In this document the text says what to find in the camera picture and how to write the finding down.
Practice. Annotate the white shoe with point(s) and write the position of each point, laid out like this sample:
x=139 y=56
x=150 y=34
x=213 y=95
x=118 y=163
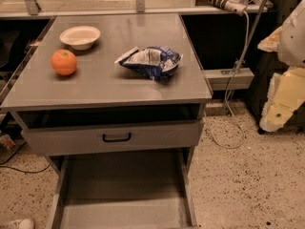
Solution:
x=19 y=224

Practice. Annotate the blue white chip bag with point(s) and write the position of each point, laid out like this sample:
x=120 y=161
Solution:
x=154 y=62

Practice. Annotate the dark grey cabinet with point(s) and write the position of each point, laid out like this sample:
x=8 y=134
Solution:
x=267 y=63

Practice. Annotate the white power strip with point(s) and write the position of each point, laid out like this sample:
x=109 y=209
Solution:
x=234 y=6

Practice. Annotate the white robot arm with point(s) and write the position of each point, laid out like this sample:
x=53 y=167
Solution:
x=288 y=41

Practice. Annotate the orange fruit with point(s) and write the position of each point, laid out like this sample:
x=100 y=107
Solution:
x=64 y=62

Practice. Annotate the grey drawer cabinet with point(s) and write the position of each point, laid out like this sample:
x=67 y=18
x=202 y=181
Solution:
x=101 y=92

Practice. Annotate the grey drawer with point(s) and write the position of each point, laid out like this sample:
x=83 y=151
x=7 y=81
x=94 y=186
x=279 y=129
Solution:
x=128 y=190
x=113 y=138

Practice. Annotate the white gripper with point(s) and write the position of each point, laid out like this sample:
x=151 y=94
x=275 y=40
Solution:
x=294 y=43

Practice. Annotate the white bowl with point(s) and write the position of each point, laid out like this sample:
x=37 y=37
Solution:
x=80 y=38

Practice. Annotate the grey top drawer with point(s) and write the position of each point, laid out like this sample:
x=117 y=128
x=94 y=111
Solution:
x=113 y=138

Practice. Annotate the grey back shelf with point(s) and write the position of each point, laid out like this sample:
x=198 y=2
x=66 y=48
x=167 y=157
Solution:
x=127 y=0

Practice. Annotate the grey metal rail beam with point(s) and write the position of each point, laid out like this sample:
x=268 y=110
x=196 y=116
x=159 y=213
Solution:
x=226 y=79

